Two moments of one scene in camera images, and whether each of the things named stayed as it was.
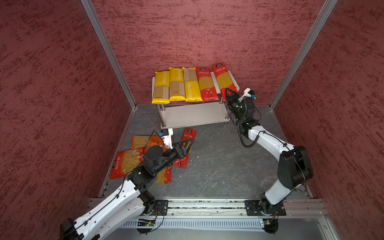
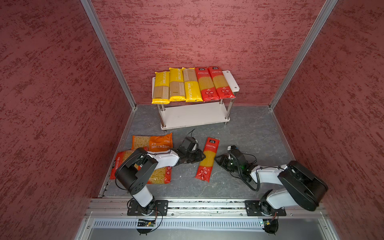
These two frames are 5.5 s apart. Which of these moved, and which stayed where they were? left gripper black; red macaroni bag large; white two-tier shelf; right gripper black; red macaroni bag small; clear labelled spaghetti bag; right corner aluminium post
Moved: left gripper black; right gripper black
Stayed: clear labelled spaghetti bag; red macaroni bag large; white two-tier shelf; red macaroni bag small; right corner aluminium post
